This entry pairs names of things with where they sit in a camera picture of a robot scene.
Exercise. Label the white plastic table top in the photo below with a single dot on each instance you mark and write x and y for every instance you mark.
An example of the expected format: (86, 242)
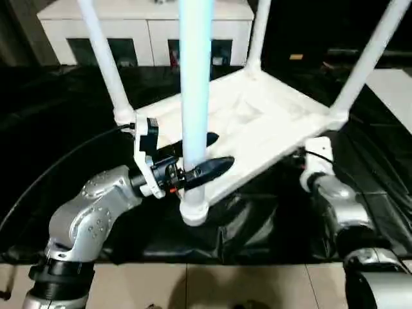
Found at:
(257, 128)

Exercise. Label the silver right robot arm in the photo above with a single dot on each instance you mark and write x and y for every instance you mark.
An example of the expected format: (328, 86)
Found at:
(347, 199)

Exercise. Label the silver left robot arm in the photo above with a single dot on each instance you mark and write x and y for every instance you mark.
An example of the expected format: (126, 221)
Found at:
(90, 209)

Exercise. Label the small white cup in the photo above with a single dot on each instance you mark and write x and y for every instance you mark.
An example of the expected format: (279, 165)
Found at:
(217, 59)

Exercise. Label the small tan label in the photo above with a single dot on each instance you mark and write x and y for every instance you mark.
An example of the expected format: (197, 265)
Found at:
(296, 57)

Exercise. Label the white flat board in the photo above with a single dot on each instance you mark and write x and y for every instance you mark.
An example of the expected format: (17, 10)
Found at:
(392, 93)

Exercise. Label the black work mat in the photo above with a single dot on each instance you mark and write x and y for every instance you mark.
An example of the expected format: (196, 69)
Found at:
(64, 112)

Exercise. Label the white cabinet with glass doors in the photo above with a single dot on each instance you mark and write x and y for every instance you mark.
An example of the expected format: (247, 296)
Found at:
(145, 29)

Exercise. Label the black robot foot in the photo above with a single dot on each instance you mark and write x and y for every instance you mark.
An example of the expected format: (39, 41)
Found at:
(154, 305)

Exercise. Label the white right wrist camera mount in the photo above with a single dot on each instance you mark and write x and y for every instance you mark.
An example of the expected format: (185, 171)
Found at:
(318, 154)

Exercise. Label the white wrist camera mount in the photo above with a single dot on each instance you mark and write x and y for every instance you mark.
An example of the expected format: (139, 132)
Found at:
(318, 154)
(141, 161)

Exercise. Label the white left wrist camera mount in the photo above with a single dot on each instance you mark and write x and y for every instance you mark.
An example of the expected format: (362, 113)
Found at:
(141, 161)

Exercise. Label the black metal rail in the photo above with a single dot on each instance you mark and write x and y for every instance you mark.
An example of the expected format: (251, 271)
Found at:
(341, 52)

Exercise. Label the black metal stand frame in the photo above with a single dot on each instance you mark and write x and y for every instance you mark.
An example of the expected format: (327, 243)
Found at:
(6, 291)

